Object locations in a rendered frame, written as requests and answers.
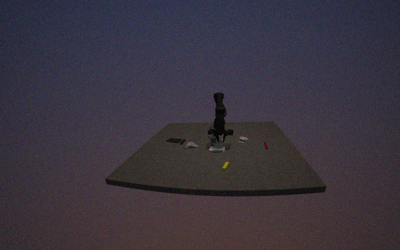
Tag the yellow flat bar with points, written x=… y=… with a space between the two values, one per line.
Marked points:
x=225 y=166

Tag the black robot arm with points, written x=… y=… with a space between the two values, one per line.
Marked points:
x=220 y=113

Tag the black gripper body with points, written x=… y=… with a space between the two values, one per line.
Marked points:
x=228 y=132

